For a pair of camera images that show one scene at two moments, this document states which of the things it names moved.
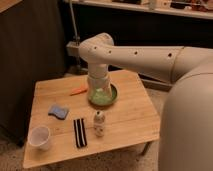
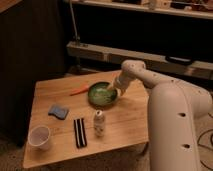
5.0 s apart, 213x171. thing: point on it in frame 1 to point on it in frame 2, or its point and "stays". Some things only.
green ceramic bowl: (102, 95) stays
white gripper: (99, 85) to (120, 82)
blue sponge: (57, 111) stays
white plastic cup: (39, 136) stays
